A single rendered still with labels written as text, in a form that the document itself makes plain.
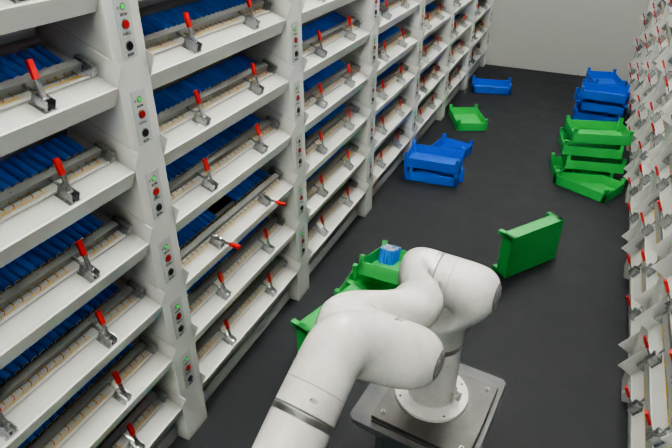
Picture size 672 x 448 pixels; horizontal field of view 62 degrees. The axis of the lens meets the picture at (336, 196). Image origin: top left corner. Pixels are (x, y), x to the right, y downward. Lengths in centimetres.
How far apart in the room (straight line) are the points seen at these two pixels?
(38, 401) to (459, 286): 91
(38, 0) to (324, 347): 74
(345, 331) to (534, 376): 137
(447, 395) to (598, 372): 82
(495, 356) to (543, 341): 21
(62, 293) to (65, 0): 57
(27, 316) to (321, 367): 67
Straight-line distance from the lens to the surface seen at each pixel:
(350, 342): 79
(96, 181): 127
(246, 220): 178
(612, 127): 349
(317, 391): 77
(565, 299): 246
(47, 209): 120
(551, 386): 209
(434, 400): 150
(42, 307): 127
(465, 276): 126
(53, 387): 138
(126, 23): 124
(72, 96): 119
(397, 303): 104
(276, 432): 78
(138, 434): 173
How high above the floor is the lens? 147
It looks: 30 degrees down
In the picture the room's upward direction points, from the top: straight up
